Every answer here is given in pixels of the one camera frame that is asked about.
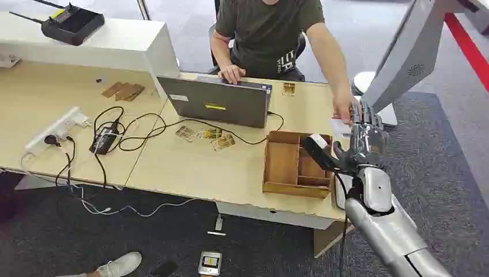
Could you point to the person's right hand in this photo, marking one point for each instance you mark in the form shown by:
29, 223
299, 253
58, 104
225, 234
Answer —
231, 73

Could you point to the person's left hand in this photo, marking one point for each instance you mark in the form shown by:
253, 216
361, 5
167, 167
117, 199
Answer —
342, 107

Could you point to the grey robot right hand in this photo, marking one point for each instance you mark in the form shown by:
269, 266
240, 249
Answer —
368, 143

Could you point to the white card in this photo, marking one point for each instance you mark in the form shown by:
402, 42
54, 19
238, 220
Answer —
339, 128

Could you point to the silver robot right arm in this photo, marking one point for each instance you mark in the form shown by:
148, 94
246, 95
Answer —
382, 229

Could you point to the grey laptop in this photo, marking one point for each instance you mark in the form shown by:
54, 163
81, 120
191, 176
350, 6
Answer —
217, 103

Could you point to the person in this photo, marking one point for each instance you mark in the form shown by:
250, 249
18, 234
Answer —
263, 34

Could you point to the small gold printed card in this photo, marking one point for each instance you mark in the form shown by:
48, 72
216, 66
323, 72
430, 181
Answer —
289, 88

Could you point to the wooden card box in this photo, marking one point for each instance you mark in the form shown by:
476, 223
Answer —
282, 162

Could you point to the brown cardboard piece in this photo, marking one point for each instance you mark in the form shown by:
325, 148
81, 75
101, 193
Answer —
111, 90
130, 92

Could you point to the white desk shelf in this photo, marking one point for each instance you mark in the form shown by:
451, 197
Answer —
114, 46

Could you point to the black power adapter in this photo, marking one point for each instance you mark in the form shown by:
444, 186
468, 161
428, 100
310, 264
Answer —
104, 139

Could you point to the white floor strip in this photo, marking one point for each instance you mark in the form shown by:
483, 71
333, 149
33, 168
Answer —
216, 233

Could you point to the black router with antennas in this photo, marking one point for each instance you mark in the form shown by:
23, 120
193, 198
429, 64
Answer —
72, 25

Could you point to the white power strip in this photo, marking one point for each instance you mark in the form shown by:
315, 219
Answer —
57, 130

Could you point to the small silver floor device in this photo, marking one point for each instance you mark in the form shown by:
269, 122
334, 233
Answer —
210, 264

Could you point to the black plug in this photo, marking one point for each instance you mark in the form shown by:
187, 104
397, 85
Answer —
51, 140

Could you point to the white shoe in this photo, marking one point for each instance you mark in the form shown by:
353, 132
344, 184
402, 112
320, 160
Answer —
120, 264

